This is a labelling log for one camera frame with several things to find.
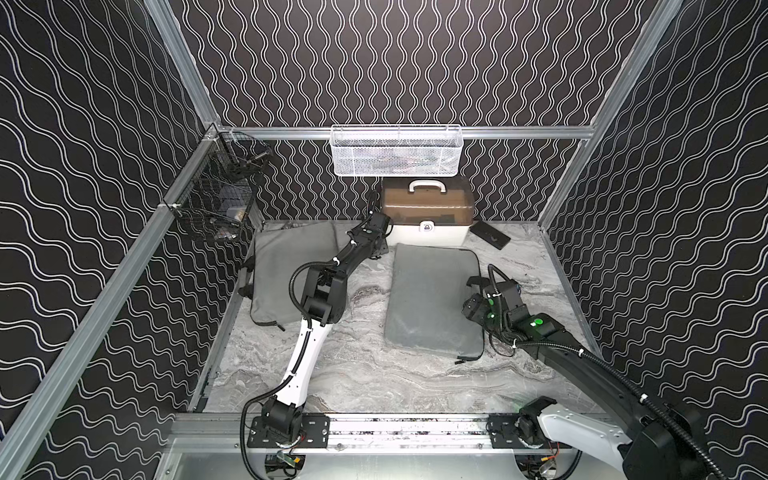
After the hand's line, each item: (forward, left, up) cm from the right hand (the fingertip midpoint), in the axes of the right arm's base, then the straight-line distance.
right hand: (474, 309), depth 84 cm
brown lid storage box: (+45, +9, -3) cm, 46 cm away
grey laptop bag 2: (+11, +12, -8) cm, 19 cm away
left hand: (+32, +30, -8) cm, 44 cm away
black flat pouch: (+37, -14, -9) cm, 40 cm away
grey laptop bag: (+30, +65, -8) cm, 72 cm away
